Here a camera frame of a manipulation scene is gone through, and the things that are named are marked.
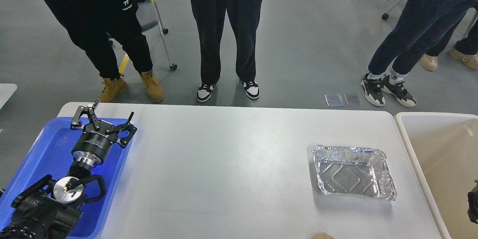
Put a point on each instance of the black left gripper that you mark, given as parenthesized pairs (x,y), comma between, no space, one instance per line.
(94,142)

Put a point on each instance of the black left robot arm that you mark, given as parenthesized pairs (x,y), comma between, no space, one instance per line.
(64,187)

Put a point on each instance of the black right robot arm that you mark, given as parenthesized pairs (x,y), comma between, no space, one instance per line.
(473,204)

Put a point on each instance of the blue plastic tray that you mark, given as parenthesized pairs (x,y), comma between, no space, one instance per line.
(51,154)

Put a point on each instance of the white side table corner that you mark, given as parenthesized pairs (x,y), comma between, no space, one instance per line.
(6,91)

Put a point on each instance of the person in tan boots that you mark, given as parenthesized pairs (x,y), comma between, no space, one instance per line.
(90,22)

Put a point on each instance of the grey wheeled chair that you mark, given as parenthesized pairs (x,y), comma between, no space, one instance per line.
(149,17)

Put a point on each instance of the left clear floor plate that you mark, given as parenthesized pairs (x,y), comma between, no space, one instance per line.
(333,100)

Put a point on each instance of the clear floor plate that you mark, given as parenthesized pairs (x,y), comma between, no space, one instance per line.
(353,99)
(333,100)

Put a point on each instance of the small brown object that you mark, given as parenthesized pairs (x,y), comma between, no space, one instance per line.
(322,235)

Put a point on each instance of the right clear floor plate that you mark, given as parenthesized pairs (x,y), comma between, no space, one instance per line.
(353,99)

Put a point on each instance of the aluminium foil tray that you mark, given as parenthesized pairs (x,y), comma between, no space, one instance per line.
(342,170)

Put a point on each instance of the beige plastic bin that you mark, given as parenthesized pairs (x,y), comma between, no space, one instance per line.
(443,149)

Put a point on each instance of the person in dark jeans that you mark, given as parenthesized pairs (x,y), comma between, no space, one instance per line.
(421,25)

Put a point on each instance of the person in beige shoes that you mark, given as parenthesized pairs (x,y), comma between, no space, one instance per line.
(464,50)

